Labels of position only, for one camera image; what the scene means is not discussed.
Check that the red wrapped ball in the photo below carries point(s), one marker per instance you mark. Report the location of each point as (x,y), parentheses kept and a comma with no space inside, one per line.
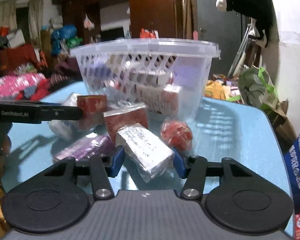
(177,134)

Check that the white box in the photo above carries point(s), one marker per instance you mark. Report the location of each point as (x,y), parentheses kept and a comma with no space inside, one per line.
(150,154)

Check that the white plastic basket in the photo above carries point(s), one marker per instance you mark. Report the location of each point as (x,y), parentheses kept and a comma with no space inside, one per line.
(167,74)

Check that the person left hand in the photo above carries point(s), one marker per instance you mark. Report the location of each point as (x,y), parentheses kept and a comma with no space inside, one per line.
(5,149)

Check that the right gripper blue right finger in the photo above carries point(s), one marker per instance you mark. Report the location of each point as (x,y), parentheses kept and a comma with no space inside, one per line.
(193,170)

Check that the window curtains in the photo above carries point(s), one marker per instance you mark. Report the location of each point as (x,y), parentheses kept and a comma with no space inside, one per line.
(8,17)

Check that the red wrapped box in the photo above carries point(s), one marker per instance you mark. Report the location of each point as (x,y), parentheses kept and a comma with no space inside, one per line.
(125,116)

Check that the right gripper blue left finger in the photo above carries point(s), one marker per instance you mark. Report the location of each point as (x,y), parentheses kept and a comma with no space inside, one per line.
(101,169)

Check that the grey door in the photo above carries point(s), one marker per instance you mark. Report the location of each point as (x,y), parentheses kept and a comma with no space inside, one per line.
(222,28)

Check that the pink floral bedding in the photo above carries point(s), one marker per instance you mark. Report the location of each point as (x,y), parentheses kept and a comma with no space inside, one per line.
(11,86)

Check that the green white plastic bag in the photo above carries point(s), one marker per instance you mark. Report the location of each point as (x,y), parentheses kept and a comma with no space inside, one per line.
(257,89)

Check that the dark red wooden wardrobe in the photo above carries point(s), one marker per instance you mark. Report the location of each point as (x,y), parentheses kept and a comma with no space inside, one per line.
(130,15)

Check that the flat purple package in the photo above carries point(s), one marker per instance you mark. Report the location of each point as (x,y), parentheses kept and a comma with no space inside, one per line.
(86,147)

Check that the maroon blanket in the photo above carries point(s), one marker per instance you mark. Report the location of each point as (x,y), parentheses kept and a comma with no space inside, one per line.
(69,68)

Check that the blue bags pile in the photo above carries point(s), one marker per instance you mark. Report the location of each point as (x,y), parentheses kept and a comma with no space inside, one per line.
(67,35)

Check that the white black hanging jacket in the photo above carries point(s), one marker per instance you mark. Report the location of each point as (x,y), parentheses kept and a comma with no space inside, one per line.
(260,12)

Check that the red white hanging bag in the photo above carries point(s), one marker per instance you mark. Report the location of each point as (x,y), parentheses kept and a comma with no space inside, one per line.
(88,24)

